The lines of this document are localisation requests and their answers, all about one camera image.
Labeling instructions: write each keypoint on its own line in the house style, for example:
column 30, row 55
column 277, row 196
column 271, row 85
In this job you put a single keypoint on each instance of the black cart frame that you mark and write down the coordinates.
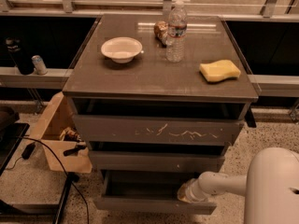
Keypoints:
column 23, row 182

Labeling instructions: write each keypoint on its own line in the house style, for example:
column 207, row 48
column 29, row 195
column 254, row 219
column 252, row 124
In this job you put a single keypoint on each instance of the grey top drawer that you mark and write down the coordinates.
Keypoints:
column 151, row 130

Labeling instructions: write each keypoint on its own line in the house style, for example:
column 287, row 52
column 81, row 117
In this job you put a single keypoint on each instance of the grey middle drawer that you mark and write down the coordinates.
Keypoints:
column 155, row 162

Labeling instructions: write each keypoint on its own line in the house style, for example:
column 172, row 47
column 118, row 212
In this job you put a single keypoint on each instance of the white bowl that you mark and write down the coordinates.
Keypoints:
column 121, row 49

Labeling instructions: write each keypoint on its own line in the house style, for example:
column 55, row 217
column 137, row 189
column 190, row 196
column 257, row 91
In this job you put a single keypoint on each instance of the grey drawer cabinet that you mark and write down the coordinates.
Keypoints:
column 150, row 86

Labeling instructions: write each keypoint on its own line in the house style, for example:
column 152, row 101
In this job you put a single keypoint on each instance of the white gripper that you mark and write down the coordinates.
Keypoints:
column 196, row 190

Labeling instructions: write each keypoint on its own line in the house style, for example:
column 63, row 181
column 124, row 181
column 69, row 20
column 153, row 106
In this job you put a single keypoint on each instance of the brown wrapped snack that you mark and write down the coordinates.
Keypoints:
column 160, row 30

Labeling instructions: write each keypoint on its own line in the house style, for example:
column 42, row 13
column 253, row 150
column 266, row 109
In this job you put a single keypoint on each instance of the yellow sponge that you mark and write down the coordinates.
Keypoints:
column 219, row 71

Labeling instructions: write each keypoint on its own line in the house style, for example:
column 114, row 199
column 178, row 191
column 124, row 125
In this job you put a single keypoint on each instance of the black tumbler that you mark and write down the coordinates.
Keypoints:
column 19, row 56

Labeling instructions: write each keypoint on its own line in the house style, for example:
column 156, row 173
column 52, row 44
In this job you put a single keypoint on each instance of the grey drawer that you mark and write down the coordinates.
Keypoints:
column 151, row 130
column 155, row 162
column 155, row 192

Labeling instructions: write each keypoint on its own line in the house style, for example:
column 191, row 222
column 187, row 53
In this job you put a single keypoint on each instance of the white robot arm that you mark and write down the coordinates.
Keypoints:
column 270, row 187

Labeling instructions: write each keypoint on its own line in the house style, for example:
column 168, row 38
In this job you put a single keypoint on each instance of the clear plastic water bottle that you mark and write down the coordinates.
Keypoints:
column 176, row 33

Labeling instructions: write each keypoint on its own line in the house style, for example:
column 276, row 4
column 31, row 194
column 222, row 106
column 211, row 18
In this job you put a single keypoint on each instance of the grey bottom drawer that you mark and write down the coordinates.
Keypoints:
column 155, row 192

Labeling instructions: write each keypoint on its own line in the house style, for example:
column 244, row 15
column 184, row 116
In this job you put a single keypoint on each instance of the silver soda can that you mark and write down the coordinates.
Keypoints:
column 39, row 65

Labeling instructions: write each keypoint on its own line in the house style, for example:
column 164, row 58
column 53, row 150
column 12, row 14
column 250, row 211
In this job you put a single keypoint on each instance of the cardboard box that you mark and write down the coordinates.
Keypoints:
column 56, row 117

